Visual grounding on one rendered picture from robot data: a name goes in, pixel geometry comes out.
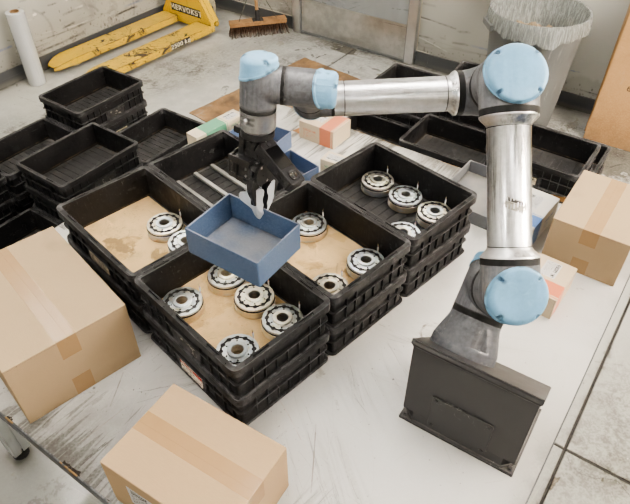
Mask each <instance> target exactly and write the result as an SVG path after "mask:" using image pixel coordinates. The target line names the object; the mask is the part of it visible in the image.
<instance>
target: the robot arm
mask: <svg viewBox="0 0 630 504"><path fill-rule="evenodd" d="M548 76H549V71H548V66H547V63H546V60H545V59H544V57H543V56H542V54H541V53H540V52H539V51H537V50H536V49H535V48H534V47H532V46H530V45H527V44H523V43H510V44H507V45H504V46H502V47H500V48H498V49H496V50H494V51H493V52H492V53H490V54H489V56H488V57H487V58H486V60H484V61H483V62H482V63H481V64H480V65H478V66H476V67H474V68H470V69H466V70H454V71H452V72H451V73H450V74H449V75H448V76H430V77H409V78H388V79H367V80H345V81H338V74H337V72H335V71H331V70H324V69H323V68H319V69H313V68H301V67H289V66H283V65H279V62H278V57H277V56H276V55H275V54H274V53H272V52H267V51H263V50H254V51H249V52H246V53H245V54H243V55H242V56H241V58H240V71H239V77H238V79H239V115H240V124H236V125H234V132H236V133H239V147H237V148H235V149H234V151H233V152H231V153H229V154H228V169H229V175H230V176H232V177H234V178H235V179H237V180H239V181H241V182H244V181H247V182H248V184H247V187H246V191H244V192H240V193H239V198H240V199H241V201H243V202H244V203H245V204H246V205H248V206H249V207H250V208H252V211H253V213H254V215H255V216H256V217H257V218H258V219H260V218H261V217H262V216H263V214H264V211H263V208H265V209H267V210H268V209H269V207H270V205H271V203H272V201H273V198H274V195H275V193H276V189H277V186H278V182H279V183H280V184H281V185H282V187H283V188H284V189H285V190H286V191H290V190H292V189H294V188H296V187H298V186H299V185H300V184H301V183H302V182H303V180H304V177H303V176H302V174H301V173H300V172H299V171H298V169H297V168H296V167H295V166H294V164H293V163H292V162H291V161H290V159H289V158H288V157H287V156H286V154H285V153H284V152H283V151H282V149H281V148H280V147H279V146H278V144H277V143H276V142H275V141H274V139H273V138H274V136H275V129H276V117H277V105H284V106H293V108H294V110H295V112H296V113H297V114H298V115H299V116H300V117H301V118H303V119H305V120H316V119H318V118H320V117H334V116H335V117H336V116H358V115H380V114H402V113H424V112H446V111H448V112H449V113H450V114H451V115H452V116H478V119H479V121H480V122H481V123H482V124H483V125H484V126H485V127H486V150H487V248H486V250H485V251H479V252H477V253H476V254H475V255H474V258H473V260H471V262H470V264H469V269H468V271H467V273H466V276H465V278H464V280H463V283H462V285H461V287H460V290H459V292H458V294H457V297H456V299H455V301H454V304H453V306H452V308H451V310H450V312H449V313H448V314H447V316H446V317H445V318H444V319H443V320H442V321H441V322H440V324H439V325H438V326H437V327H436V328H435V329H434V331H433V333H432V335H431V337H430V340H431V341H432V342H434V343H435V344H437V345H439V346H440V347H442V348H444V349H446V350H448V351H450V352H452V353H454V354H456V355H458V356H461V357H463V358H465V359H467V360H470V361H472V362H475V363H478V364H480V365H483V366H487V367H491V368H494V366H495V364H496V361H497V358H498V348H499V337H500V331H501V329H502V326H503V324H506V325H512V326H521V325H525V324H528V323H531V322H533V321H534V320H536V319H537V318H538V317H539V316H540V315H541V314H542V313H543V311H544V310H545V308H546V306H547V303H548V299H549V290H548V286H547V284H546V282H545V280H544V278H543V277H542V275H541V264H540V255H539V254H538V253H537V252H536V251H535V250H534V249H533V247H532V125H533V123H534V122H535V121H536V120H537V119H538V118H539V117H540V95H541V93H542V92H543V91H544V89H545V86H546V84H547V81H548ZM236 152H237V153H236ZM234 153H235V154H234ZM231 161H233V171H231Z"/></svg>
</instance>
